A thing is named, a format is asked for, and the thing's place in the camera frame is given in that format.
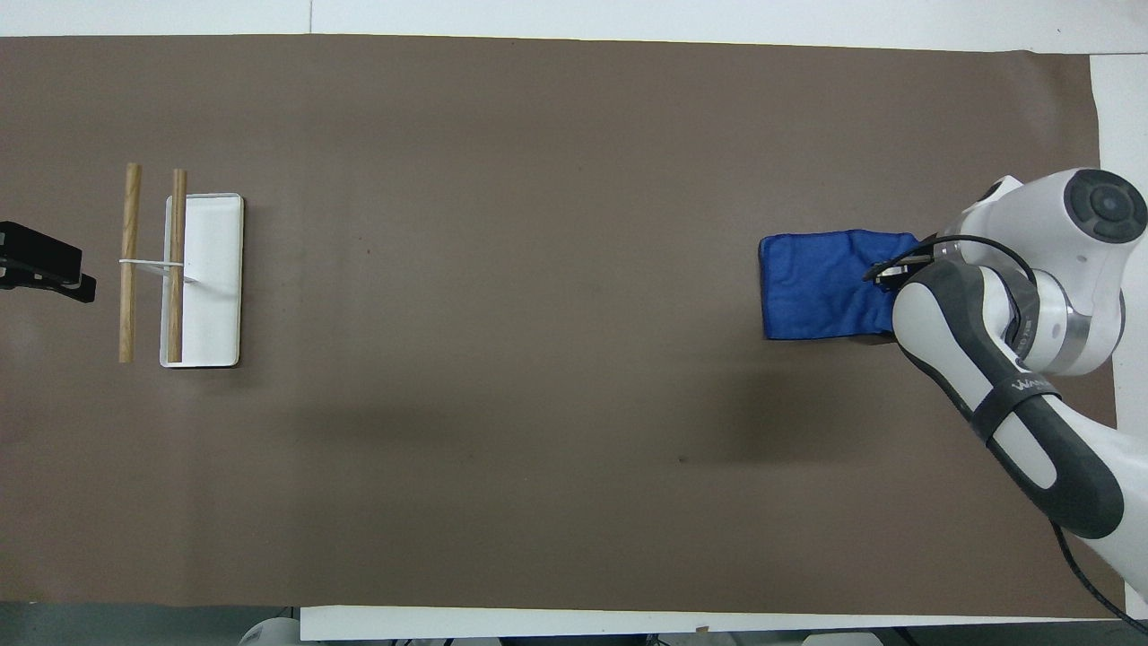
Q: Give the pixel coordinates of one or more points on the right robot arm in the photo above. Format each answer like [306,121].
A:
[933,314]

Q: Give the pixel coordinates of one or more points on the white towel rack wooden rods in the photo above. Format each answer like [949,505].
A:
[211,278]

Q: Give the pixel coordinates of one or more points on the blue towel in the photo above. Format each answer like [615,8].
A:
[816,287]

